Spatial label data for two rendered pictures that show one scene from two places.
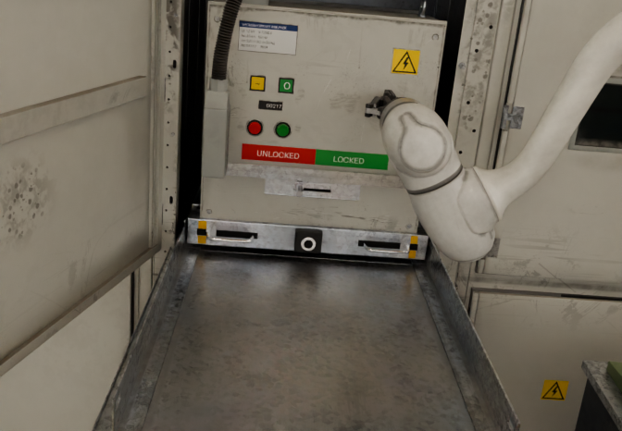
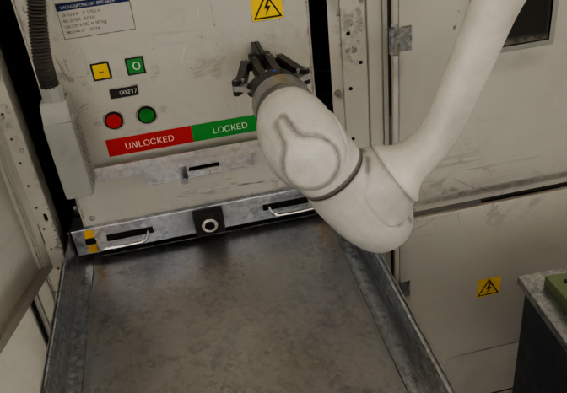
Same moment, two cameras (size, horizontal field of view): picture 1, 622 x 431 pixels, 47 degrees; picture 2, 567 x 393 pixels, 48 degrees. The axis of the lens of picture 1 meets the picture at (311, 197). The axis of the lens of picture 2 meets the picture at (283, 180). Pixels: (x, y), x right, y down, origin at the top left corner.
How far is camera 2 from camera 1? 0.43 m
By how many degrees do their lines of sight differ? 13
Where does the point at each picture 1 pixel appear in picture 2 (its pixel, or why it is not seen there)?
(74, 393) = not seen: outside the picture
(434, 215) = (342, 220)
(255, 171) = (129, 169)
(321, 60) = (168, 27)
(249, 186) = (127, 181)
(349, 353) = (281, 374)
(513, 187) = (425, 164)
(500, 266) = not seen: hidden behind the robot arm
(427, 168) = (321, 185)
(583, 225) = (494, 131)
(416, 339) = (349, 328)
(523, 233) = not seen: hidden behind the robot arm
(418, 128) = (300, 141)
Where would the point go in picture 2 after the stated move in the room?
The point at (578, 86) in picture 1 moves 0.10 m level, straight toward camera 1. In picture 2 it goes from (483, 34) to (489, 64)
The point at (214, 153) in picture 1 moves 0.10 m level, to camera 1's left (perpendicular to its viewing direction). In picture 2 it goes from (72, 172) to (13, 181)
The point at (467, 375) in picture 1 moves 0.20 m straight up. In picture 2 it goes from (413, 370) to (414, 268)
